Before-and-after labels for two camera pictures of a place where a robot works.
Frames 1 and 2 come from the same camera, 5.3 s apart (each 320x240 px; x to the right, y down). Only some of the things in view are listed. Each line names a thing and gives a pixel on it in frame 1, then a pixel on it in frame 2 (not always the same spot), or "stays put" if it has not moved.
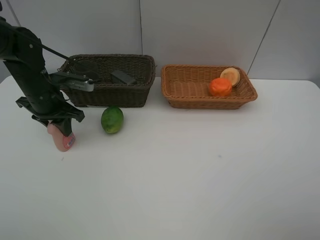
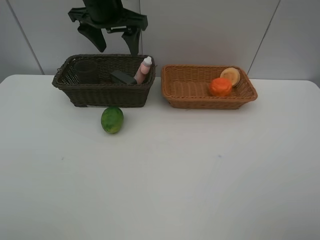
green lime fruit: [112, 119] stays put
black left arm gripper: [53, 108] → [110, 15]
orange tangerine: [220, 87] stays put
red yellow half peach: [232, 73] stays put
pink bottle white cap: [63, 142] → [143, 70]
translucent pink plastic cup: [88, 67] stays put
